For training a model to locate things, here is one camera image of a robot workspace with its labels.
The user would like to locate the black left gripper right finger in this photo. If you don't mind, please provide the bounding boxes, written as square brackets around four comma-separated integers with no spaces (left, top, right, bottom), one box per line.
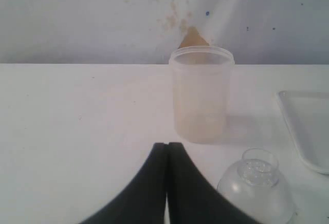
[167,142,257,223]

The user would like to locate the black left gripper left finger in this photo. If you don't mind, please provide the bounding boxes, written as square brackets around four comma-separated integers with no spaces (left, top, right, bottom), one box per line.
[82,143,168,223]

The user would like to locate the clear plastic shaker lid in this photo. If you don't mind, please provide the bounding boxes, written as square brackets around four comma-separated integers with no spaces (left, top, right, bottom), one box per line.
[217,148,295,223]

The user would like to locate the translucent plastic jar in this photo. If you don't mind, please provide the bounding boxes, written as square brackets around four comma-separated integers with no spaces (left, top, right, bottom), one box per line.
[169,46,235,143]

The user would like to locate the white rectangular tray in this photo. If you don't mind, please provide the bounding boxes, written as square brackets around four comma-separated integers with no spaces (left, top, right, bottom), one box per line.
[276,90,328,175]

